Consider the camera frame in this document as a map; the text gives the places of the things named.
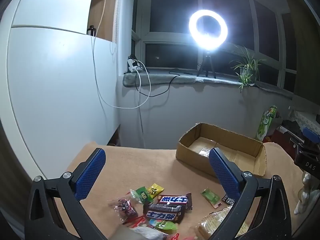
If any white wardrobe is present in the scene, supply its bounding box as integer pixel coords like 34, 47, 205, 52
0, 0, 120, 180

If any window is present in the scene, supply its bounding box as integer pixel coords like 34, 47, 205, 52
131, 0, 298, 93

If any white cable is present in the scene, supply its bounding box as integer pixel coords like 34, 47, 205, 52
91, 0, 152, 109

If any green jelly cup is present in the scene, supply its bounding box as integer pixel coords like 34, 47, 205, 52
149, 219, 178, 233

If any black cable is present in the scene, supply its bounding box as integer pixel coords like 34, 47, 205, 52
135, 70, 193, 98

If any cardboard box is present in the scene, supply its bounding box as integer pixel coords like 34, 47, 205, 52
176, 122, 267, 178

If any green carton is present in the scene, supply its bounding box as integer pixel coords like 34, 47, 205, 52
255, 105, 278, 142

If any red box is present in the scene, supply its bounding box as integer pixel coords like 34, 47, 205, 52
269, 127, 299, 159

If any brown chocolate bar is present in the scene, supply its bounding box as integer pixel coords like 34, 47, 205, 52
157, 193, 192, 210
143, 203, 187, 225

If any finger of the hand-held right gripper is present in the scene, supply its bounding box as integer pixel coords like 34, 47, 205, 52
290, 127, 320, 150

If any ring light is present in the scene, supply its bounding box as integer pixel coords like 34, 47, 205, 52
189, 9, 228, 50

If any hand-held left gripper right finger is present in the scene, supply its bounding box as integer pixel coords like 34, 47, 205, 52
208, 147, 293, 240

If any pale green snack packet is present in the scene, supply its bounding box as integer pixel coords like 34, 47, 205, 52
201, 188, 223, 209

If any wooden shelf niche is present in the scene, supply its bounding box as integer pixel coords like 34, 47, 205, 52
87, 0, 118, 42

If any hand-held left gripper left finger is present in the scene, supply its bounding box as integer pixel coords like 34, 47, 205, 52
24, 148, 107, 240

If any lace cloth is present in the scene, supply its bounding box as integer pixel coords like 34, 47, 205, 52
291, 110, 320, 126

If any potted spider plant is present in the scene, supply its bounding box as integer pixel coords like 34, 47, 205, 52
229, 46, 267, 93

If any sliced bread packet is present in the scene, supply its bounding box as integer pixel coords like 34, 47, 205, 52
194, 206, 236, 240

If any small black snack packet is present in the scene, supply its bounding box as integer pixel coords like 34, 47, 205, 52
221, 193, 237, 206

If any person's right hand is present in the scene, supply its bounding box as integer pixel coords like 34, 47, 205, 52
294, 172, 316, 215

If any white power strip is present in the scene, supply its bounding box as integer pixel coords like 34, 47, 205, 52
127, 56, 141, 72

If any white beaded blind cord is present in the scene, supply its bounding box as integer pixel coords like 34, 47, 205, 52
113, 0, 121, 55

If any olive curtain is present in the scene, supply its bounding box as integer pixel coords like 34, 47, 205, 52
287, 0, 320, 100

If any yellow candy packet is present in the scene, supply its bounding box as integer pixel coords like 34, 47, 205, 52
147, 183, 164, 197

